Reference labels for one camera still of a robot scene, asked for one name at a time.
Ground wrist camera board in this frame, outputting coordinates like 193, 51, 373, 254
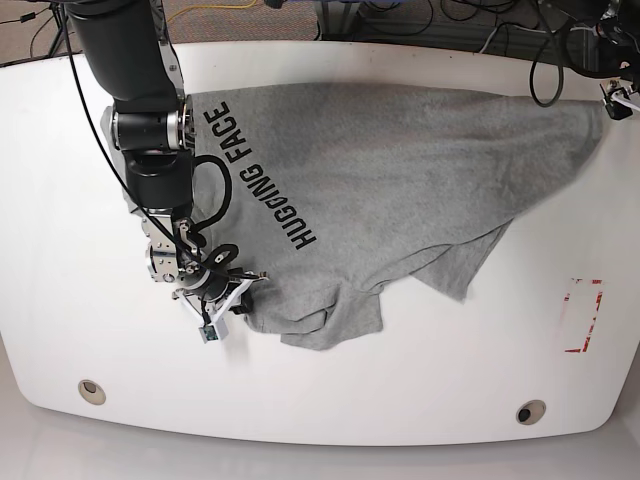
198, 321, 229, 343

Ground table grommet hole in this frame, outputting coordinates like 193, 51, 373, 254
78, 379, 106, 406
516, 399, 546, 426

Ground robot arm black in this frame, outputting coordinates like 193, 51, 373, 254
528, 1, 639, 121
61, 0, 263, 341

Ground grey t-shirt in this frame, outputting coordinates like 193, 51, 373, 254
193, 83, 604, 350

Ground yellow cable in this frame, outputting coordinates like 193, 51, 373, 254
167, 0, 257, 24

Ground right table grommet hole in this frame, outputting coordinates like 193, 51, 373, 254
516, 399, 546, 426

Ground red tape marking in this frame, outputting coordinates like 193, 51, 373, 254
559, 278, 605, 354

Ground left table grommet hole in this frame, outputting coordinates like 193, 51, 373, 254
78, 379, 106, 406

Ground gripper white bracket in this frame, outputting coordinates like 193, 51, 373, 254
600, 79, 639, 120
171, 268, 269, 327

